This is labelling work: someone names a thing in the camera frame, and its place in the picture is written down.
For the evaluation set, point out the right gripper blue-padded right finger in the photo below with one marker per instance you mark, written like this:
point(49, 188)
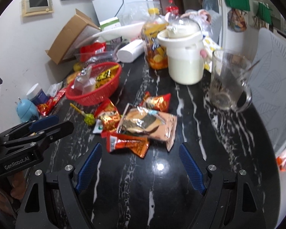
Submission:
point(229, 200)

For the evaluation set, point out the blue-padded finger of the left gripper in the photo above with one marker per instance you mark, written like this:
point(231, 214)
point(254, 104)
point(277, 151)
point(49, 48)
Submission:
point(50, 134)
point(44, 121)

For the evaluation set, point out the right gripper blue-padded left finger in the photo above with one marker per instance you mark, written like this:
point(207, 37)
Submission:
point(38, 208)

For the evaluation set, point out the green lollipop yellow stick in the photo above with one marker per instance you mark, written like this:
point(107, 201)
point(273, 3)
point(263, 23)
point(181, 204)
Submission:
point(88, 118)

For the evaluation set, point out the red plastic basket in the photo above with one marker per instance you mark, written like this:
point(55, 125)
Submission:
point(106, 76)

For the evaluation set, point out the red cartoon snack packet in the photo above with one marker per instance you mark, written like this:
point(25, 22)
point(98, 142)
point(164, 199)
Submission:
point(108, 114)

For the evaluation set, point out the beige biscuit snack packet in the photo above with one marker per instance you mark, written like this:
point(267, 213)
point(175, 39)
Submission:
point(153, 124)

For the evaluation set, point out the long red sachet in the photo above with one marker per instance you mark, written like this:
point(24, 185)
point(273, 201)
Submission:
point(58, 96)

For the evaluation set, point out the red yellow-text snack packet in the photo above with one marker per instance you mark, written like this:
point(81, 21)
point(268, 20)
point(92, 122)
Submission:
point(45, 108)

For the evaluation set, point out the white lid blue jar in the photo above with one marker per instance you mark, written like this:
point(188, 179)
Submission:
point(36, 95)

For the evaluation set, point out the white patterned sachet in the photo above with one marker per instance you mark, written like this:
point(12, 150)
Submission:
point(54, 89)

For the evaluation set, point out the white peanut snack packet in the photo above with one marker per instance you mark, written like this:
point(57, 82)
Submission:
point(84, 82)

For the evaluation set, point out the yellow lemon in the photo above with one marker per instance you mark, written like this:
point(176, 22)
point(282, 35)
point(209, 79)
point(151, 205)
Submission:
point(77, 67)

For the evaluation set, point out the clear plastic tray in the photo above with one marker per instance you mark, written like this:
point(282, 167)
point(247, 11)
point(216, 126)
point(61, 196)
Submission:
point(110, 55)

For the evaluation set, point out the cardboard box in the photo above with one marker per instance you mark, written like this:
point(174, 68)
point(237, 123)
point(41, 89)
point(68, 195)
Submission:
point(77, 29)

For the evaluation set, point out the red bag with barcode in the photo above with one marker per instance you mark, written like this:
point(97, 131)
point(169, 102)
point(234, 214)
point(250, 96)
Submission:
point(86, 52)

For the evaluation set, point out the white paper roll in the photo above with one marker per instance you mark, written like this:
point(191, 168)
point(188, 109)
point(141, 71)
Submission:
point(131, 51)

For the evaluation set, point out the clear glass mug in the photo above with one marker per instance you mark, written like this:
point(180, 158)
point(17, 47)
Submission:
point(229, 77)

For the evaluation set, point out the small red orange snack packet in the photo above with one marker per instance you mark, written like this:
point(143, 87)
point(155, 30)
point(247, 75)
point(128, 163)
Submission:
point(159, 103)

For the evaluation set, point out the green white box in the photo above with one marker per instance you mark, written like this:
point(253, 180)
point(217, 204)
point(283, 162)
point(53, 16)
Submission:
point(110, 23)

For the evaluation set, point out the iced tea bottle yellow cap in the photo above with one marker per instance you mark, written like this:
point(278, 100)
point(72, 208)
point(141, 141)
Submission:
point(155, 54)

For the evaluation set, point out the clear zip bag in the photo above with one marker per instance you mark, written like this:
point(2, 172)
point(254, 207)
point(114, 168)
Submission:
point(134, 12)

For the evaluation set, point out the white lidded pot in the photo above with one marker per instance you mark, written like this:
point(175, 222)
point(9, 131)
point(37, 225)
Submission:
point(183, 45)

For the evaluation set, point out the red cola bottle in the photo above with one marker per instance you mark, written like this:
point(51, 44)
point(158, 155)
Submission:
point(172, 8)

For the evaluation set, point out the wall thermostat panel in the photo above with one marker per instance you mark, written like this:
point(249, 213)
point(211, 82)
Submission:
point(36, 7)

